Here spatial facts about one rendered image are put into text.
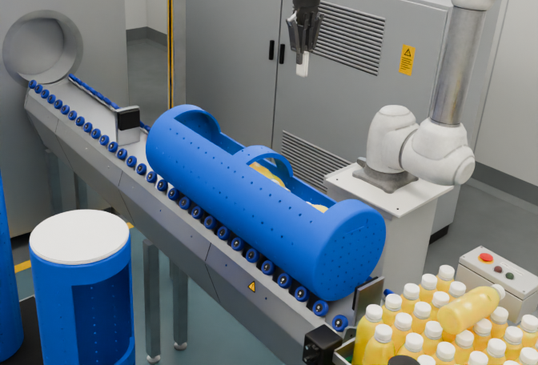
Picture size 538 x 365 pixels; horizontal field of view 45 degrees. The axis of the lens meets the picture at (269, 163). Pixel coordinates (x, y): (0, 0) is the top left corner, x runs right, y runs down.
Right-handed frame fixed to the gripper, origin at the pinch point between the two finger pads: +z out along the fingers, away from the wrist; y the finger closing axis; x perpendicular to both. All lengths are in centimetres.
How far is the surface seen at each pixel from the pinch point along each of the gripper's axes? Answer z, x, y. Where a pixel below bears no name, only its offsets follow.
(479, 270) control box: 46, -57, 15
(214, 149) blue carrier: 32.0, 24.1, -12.4
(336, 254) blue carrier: 42, -31, -14
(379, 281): 50, -39, -5
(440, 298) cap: 45, -57, -5
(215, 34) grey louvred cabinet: 61, 210, 135
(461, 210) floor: 156, 57, 218
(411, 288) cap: 45, -50, -7
